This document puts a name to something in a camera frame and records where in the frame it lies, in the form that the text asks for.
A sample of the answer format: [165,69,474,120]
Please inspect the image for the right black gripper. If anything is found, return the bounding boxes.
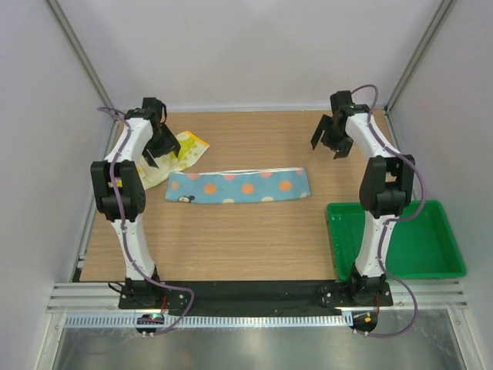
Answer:
[310,115,352,160]

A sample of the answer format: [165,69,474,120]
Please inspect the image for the yellow green printed towel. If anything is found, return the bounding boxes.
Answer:
[136,131,210,190]

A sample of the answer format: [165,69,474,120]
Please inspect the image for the blue polka dot towel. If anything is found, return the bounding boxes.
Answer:
[165,167,311,205]

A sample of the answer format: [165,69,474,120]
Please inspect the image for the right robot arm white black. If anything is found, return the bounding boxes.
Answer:
[310,90,414,307]

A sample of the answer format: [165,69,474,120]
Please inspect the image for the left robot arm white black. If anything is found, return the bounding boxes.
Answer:
[90,97,181,308]

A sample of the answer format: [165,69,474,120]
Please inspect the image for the green plastic tray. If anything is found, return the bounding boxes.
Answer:
[326,200,467,281]

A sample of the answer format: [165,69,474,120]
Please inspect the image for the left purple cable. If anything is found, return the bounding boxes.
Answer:
[96,106,196,335]

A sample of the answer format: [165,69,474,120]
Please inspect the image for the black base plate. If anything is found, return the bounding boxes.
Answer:
[119,280,393,318]

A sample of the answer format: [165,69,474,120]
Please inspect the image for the right aluminium frame post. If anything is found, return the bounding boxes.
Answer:
[384,0,456,116]

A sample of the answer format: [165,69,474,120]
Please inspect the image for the aluminium frame post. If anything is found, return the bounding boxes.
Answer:
[44,0,114,108]
[384,0,456,116]

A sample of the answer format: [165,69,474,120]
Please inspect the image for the left aluminium frame post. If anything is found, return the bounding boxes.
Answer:
[44,0,114,108]

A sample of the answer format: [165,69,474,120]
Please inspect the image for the perforated metal cable rail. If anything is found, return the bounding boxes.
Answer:
[64,313,353,330]

